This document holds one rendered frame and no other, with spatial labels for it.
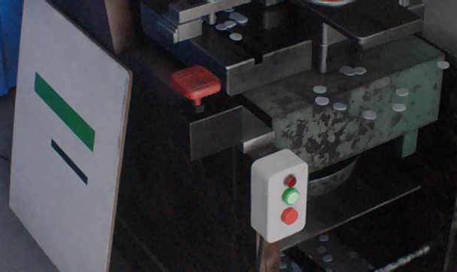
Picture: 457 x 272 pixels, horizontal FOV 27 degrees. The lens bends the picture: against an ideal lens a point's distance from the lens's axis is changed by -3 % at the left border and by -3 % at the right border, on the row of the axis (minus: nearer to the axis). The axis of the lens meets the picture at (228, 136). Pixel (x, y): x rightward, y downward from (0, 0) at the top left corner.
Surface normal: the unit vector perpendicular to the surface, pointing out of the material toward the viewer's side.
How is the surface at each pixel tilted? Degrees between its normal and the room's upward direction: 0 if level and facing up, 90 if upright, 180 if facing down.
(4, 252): 0
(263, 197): 90
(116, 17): 73
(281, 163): 0
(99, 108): 78
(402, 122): 90
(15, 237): 0
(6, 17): 90
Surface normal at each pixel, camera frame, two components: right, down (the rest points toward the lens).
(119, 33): 0.52, 0.21
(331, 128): 0.54, 0.46
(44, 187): -0.81, 0.14
